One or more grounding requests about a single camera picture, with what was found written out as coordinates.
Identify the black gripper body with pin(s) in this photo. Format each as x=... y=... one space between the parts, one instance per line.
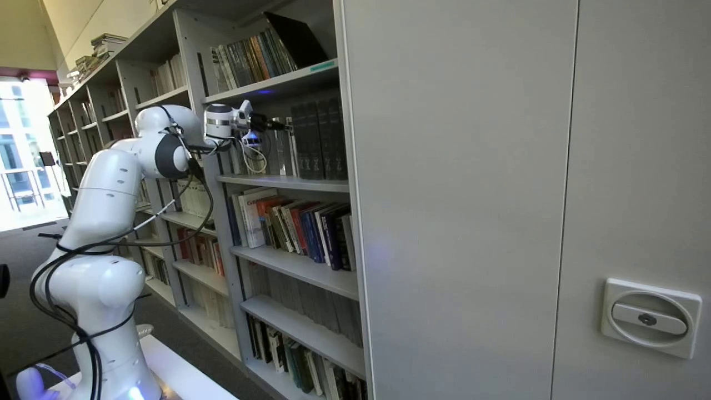
x=260 y=122

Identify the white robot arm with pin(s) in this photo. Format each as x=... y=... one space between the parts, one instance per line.
x=100 y=381

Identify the dark book row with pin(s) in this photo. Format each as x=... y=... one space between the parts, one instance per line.
x=321 y=140

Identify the colourful book row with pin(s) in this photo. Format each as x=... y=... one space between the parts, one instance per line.
x=297 y=225

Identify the grey metal bookshelf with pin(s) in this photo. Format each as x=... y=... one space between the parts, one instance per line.
x=265 y=75

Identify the grey neighbouring bookshelf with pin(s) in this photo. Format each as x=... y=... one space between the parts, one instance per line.
x=84 y=281

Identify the white cabinet door handle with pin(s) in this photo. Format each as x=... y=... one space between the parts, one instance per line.
x=656 y=317

